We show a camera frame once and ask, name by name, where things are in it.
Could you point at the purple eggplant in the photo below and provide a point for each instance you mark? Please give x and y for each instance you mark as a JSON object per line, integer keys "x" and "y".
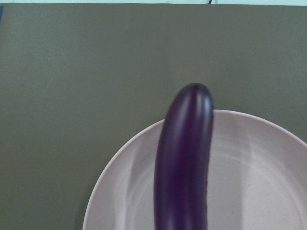
{"x": 182, "y": 161}

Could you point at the pink plate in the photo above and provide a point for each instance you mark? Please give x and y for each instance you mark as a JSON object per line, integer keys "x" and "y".
{"x": 257, "y": 179}

